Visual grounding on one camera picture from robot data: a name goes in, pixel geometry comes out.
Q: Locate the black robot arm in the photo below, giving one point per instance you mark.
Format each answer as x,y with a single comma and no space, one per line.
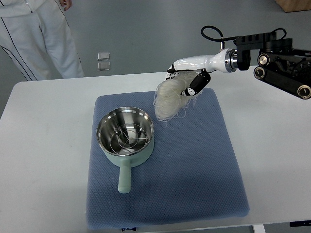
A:
279,64

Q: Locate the lower metal floor plate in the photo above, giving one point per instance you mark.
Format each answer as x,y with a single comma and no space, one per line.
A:
103,66

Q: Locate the white table leg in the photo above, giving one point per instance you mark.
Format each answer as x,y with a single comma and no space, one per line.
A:
259,228

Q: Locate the brown wooden box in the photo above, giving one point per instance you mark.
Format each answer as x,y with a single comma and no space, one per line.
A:
294,5

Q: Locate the metal floor plate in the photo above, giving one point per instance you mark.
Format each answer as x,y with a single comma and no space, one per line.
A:
103,66
103,56

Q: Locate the white vermicelli bundle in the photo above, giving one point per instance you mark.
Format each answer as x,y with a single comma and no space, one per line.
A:
168,102

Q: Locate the blue textured mat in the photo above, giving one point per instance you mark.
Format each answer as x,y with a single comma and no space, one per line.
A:
191,175

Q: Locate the wire steaming rack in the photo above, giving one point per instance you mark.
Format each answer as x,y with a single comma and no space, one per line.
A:
128,137

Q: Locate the person in white clothes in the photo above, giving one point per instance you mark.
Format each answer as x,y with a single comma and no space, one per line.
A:
31,31

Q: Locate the upper metal floor plate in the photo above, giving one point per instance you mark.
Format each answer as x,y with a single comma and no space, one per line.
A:
103,56

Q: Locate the mint green steel pot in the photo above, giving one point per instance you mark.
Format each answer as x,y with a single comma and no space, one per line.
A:
125,159

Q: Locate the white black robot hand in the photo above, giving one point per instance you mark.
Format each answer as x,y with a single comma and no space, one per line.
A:
224,61

